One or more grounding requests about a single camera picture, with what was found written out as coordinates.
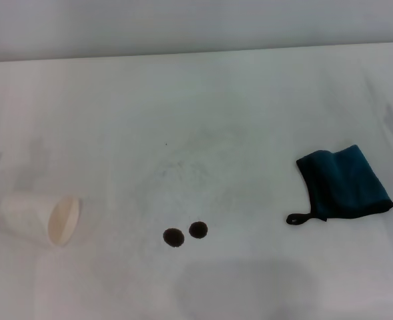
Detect blue rag with black trim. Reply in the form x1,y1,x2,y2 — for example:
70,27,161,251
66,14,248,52
285,144,393,225

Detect white paper cup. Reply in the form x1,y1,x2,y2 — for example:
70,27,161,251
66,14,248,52
0,192,82,248

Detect smaller black water stain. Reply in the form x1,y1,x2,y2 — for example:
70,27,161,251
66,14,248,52
188,221,209,239

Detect larger black water stain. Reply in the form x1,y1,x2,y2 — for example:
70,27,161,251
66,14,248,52
162,227,185,249

